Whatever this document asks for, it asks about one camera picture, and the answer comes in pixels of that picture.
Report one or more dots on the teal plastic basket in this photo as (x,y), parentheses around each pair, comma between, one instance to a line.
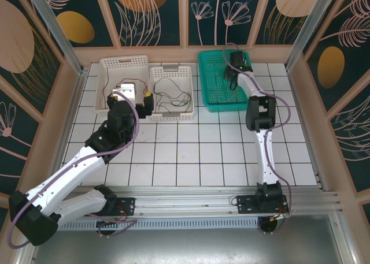
(211,73)

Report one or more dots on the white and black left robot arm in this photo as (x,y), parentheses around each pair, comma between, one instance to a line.
(66,174)

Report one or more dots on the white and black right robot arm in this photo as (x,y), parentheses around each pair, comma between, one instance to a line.
(264,160)

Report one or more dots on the large white plastic basket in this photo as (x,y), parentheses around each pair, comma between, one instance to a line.
(124,67)

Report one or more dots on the grey metal sheet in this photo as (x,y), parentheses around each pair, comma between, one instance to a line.
(188,246)

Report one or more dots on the aluminium side rail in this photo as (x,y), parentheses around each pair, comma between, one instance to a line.
(297,102)
(75,96)

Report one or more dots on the aluminium corner post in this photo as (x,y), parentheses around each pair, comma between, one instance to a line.
(312,24)
(55,24)

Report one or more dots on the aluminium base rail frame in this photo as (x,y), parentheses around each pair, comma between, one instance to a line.
(188,202)

